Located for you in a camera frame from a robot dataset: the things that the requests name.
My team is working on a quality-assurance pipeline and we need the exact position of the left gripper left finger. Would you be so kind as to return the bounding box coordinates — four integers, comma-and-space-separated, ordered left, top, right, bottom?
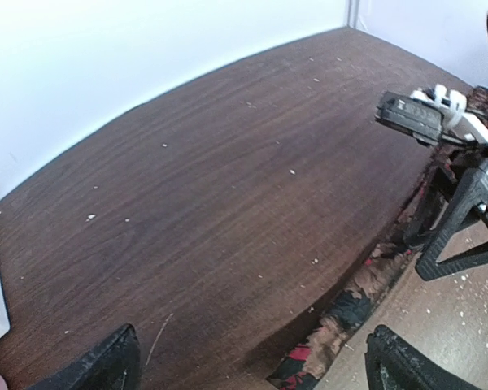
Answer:
30, 323, 142, 390

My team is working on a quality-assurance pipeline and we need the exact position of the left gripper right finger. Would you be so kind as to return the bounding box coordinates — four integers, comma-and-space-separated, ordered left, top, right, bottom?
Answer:
365, 325, 477, 390

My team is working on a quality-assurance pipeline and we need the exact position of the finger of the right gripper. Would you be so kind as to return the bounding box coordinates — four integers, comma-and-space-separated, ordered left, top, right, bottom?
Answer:
416, 158, 488, 281
403, 164, 457, 248

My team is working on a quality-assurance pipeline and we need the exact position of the dark red patterned tie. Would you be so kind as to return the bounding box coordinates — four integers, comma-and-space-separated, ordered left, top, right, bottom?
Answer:
268, 86, 488, 389

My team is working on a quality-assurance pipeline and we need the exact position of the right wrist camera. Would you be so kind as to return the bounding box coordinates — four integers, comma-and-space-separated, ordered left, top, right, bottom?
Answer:
375, 84, 488, 149

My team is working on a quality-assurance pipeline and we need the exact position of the right aluminium frame post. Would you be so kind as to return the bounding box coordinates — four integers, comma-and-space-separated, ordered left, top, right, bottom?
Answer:
345, 0, 360, 29

